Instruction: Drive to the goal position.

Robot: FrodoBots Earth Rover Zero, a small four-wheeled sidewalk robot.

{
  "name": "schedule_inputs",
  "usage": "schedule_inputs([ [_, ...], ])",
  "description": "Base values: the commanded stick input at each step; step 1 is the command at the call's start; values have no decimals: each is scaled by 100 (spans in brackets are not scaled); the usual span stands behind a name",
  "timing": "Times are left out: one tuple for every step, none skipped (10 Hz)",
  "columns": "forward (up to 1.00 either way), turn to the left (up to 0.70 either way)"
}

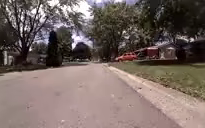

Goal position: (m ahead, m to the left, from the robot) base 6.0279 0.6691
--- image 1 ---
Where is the red car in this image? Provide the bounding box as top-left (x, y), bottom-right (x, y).
top-left (114, 52), bottom-right (139, 63)

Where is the green leafy tree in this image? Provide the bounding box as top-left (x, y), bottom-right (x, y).
top-left (88, 1), bottom-right (148, 63)

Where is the grey asphalt road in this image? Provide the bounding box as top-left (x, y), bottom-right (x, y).
top-left (0, 62), bottom-right (185, 128)

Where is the dark conical evergreen tree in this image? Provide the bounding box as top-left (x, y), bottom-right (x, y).
top-left (45, 30), bottom-right (63, 68)

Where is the red building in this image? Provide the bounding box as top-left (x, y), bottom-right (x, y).
top-left (133, 46), bottom-right (160, 61)

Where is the grey house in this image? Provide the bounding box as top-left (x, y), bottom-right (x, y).
top-left (156, 42), bottom-right (180, 61)

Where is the pale concrete kerb strip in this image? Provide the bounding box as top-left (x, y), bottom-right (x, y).
top-left (102, 63), bottom-right (205, 128)

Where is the grass lawn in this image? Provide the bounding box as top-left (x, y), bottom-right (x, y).
top-left (109, 61), bottom-right (205, 106)

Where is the large sparse-leaved tree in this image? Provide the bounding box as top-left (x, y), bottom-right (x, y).
top-left (0, 0), bottom-right (88, 66)

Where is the large overhanging tree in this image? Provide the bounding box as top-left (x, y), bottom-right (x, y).
top-left (136, 0), bottom-right (205, 45)

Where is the grass verge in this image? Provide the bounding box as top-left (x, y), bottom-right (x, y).
top-left (0, 63), bottom-right (48, 77)

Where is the white house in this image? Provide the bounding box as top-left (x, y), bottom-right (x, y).
top-left (0, 46), bottom-right (22, 67)

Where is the dark building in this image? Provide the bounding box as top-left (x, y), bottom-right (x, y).
top-left (184, 37), bottom-right (205, 64)

